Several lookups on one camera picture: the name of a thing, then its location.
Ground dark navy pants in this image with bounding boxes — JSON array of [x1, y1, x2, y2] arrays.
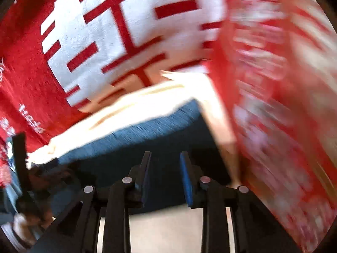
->
[[58, 100, 231, 215]]

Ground person's left hand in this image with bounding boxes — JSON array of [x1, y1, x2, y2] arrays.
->
[[13, 209, 54, 246]]

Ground peach sofa cover cloth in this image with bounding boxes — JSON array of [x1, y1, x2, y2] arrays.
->
[[29, 72, 240, 252]]

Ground red cushion with white characters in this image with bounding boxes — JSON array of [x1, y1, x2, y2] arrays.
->
[[1, 0, 227, 185]]

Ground red embroidered floral cushion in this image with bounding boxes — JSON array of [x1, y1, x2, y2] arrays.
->
[[210, 0, 336, 252]]

